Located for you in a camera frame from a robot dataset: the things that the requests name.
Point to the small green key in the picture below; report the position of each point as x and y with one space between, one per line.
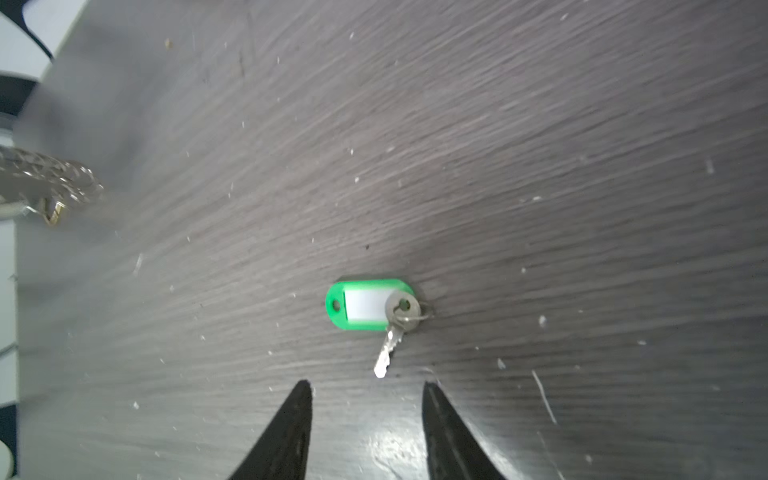
379 305

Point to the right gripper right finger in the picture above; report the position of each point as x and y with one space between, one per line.
452 451

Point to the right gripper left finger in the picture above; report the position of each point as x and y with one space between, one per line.
281 452

